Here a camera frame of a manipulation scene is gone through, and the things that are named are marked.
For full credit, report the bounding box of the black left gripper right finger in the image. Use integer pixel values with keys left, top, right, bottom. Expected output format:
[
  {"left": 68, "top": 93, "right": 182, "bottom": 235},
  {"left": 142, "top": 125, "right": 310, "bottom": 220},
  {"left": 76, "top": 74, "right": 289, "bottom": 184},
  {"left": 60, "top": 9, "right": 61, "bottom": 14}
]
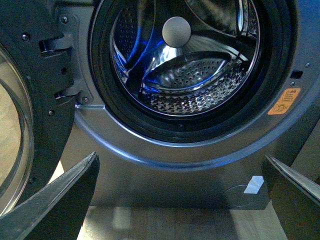
[{"left": 264, "top": 155, "right": 320, "bottom": 240}]

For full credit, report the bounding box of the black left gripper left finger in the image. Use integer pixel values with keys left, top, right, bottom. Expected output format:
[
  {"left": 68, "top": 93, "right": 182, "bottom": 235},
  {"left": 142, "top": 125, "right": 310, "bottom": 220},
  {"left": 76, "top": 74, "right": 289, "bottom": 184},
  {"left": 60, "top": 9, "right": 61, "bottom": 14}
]
[{"left": 0, "top": 152, "right": 100, "bottom": 240}]

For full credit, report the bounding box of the washing machine glass door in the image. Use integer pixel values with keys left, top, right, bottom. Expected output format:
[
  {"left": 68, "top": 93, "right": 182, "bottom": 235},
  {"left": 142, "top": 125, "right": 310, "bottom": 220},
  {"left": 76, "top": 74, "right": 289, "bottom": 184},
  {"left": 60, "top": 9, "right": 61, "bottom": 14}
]
[{"left": 0, "top": 0, "right": 75, "bottom": 215}]

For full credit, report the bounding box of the grey front-load washing machine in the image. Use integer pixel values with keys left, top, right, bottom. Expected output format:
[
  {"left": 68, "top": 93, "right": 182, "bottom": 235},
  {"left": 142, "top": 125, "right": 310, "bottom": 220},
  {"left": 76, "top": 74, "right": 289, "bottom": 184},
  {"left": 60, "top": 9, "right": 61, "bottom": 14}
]
[{"left": 52, "top": 0, "right": 320, "bottom": 210}]

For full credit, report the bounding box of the white tape strip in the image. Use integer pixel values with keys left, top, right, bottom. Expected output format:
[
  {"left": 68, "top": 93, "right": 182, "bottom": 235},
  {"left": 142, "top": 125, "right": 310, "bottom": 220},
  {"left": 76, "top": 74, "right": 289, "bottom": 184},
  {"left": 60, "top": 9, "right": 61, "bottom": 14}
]
[{"left": 243, "top": 175, "right": 264, "bottom": 194}]

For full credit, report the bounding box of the orange warning sticker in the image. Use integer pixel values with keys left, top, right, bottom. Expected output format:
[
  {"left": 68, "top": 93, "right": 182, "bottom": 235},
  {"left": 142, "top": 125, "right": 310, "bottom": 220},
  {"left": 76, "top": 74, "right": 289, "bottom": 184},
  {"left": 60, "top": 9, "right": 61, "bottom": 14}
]
[{"left": 267, "top": 87, "right": 301, "bottom": 116}]

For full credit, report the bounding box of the stainless steel perforated drum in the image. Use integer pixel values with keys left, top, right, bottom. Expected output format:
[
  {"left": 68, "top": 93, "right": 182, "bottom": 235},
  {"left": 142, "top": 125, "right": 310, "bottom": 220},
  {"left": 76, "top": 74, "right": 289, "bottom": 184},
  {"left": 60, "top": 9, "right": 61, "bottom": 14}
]
[{"left": 110, "top": 0, "right": 261, "bottom": 117}]

